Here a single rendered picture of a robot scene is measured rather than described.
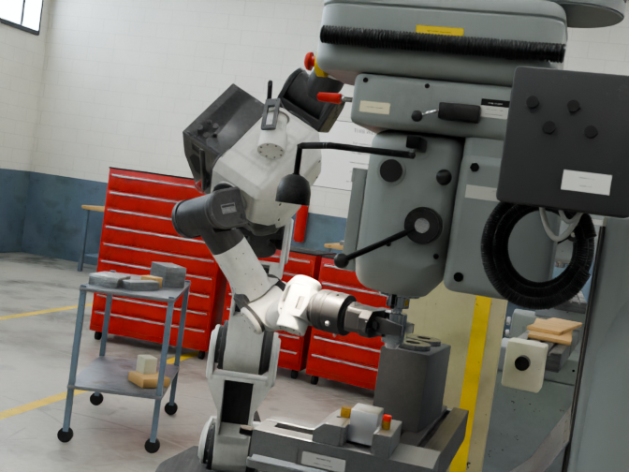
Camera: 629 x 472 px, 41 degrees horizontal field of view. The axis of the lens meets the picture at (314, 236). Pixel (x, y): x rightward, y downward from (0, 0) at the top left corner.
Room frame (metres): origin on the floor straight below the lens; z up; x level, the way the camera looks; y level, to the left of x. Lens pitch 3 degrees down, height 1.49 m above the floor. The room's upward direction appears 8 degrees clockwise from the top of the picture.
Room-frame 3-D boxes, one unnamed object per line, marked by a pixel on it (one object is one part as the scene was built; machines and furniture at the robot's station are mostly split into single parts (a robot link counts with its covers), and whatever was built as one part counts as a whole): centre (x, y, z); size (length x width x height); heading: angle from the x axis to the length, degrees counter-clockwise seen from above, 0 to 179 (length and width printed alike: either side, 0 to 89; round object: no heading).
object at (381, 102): (1.72, -0.23, 1.68); 0.34 x 0.24 x 0.10; 73
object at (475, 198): (1.67, -0.37, 1.47); 0.24 x 0.19 x 0.26; 163
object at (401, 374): (2.10, -0.29, 1.06); 0.22 x 0.12 x 0.20; 157
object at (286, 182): (1.77, 0.06, 1.49); 0.07 x 0.07 x 0.06
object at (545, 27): (1.73, -0.20, 1.81); 0.47 x 0.26 x 0.16; 73
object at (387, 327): (1.71, -0.17, 1.24); 0.06 x 0.02 x 0.03; 59
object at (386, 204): (1.73, -0.19, 1.47); 0.21 x 0.19 x 0.32; 163
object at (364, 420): (1.60, -0.15, 1.07); 0.06 x 0.05 x 0.06; 165
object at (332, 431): (1.61, -0.09, 1.05); 0.12 x 0.06 x 0.04; 165
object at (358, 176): (1.76, -0.08, 1.45); 0.04 x 0.04 x 0.21; 73
